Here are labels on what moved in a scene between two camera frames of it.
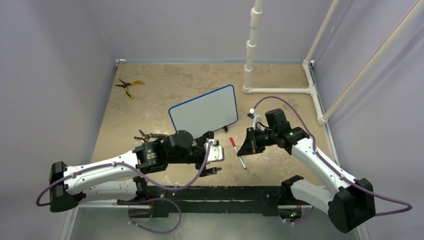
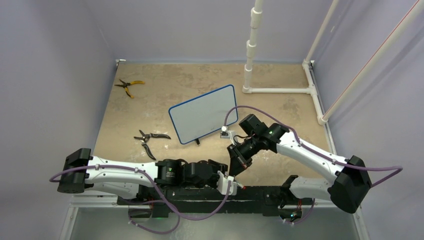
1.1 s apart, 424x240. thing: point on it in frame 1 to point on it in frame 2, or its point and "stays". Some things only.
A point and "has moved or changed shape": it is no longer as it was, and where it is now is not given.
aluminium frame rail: x=360 y=234 stays
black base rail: x=210 y=199 stays
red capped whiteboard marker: x=242 y=161 has moved or changed shape
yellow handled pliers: x=125 y=85 stays
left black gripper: x=202 y=140 to x=217 y=167
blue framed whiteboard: x=208 y=112 stays
